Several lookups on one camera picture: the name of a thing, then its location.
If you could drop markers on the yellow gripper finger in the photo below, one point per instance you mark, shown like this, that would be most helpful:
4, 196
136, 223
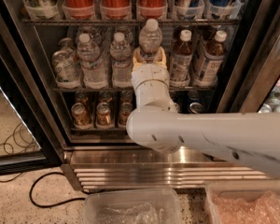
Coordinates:
161, 58
137, 58

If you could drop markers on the clear water bottle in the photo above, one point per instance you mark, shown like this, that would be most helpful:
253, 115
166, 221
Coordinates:
150, 39
92, 63
121, 59

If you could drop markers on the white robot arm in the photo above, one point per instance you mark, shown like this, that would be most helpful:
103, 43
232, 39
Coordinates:
248, 139

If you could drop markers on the brown tea bottle left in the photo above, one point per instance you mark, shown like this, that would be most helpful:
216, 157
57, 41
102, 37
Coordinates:
180, 59

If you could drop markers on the brown tea bottle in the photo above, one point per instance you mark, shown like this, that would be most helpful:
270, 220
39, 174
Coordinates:
180, 59
209, 59

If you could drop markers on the brown tea bottle right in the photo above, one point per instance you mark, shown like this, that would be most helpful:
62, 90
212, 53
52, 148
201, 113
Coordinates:
209, 59

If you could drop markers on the red cola can middle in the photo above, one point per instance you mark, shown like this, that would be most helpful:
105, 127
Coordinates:
115, 9

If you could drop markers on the red cola can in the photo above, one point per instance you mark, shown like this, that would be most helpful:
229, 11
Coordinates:
115, 9
78, 9
151, 9

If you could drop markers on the stainless steel fridge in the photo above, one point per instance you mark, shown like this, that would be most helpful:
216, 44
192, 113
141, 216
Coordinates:
107, 158

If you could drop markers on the gold can front middle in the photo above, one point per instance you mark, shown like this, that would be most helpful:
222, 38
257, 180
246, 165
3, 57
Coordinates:
104, 116

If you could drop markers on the gold can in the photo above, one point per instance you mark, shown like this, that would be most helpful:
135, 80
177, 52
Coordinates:
104, 116
124, 112
81, 116

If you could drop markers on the glass fridge door right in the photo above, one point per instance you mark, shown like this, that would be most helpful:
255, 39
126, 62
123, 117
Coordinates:
252, 66

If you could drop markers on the black fridge door left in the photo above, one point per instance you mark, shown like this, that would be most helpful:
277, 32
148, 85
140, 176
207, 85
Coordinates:
25, 98

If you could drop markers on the gold can front right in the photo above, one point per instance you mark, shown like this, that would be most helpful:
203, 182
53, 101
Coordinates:
124, 112

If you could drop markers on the red cola can right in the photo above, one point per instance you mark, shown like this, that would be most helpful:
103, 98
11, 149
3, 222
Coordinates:
151, 9

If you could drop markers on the blue can front right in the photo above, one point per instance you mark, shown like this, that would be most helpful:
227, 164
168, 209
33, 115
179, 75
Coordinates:
195, 108

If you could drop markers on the blue orange can left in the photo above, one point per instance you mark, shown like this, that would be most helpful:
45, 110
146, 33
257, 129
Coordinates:
188, 9

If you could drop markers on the silver green can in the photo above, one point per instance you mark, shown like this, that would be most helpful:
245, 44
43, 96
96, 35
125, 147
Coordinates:
66, 72

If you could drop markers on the gold can front left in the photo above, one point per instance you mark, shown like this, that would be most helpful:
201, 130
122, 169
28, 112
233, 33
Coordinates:
81, 116

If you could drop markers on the red cola can left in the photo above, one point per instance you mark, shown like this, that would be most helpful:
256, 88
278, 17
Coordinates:
78, 9

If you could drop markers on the clear plastic bin left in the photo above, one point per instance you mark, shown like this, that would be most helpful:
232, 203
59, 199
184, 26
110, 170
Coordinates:
159, 198

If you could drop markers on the clear plastic bin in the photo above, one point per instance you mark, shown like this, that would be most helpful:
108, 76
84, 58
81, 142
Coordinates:
159, 198
248, 190

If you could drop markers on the clear bubble wrap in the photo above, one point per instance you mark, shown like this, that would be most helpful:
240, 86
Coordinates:
144, 213

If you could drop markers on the clear plastic bin right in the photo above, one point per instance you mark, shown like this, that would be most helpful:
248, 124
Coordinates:
248, 190

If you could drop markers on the pink bubble wrap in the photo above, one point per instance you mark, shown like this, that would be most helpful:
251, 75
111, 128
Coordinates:
264, 210

